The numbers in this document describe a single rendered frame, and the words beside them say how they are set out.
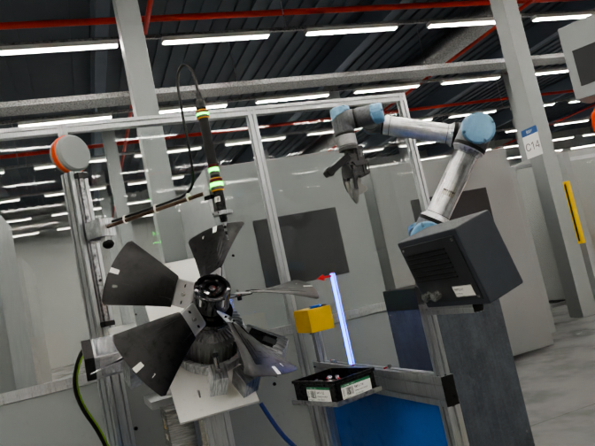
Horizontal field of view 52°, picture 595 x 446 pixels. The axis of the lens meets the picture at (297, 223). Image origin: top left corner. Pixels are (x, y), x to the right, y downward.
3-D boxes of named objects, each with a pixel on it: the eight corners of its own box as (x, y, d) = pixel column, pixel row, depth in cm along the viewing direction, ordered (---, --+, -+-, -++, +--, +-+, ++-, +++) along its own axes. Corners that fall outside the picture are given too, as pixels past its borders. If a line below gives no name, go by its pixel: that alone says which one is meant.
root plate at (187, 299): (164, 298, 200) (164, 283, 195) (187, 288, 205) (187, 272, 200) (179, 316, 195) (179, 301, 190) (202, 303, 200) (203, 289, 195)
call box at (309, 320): (297, 336, 245) (292, 311, 246) (320, 331, 248) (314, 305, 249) (312, 337, 230) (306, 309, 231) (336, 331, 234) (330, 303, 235)
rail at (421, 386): (316, 381, 242) (312, 361, 243) (325, 379, 243) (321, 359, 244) (447, 407, 159) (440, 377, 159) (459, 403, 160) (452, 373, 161)
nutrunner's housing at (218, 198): (216, 223, 202) (189, 93, 207) (223, 223, 206) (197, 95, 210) (225, 220, 200) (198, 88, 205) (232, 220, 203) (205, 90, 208)
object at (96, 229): (85, 243, 237) (81, 222, 238) (100, 242, 243) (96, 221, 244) (102, 237, 232) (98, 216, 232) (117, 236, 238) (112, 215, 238)
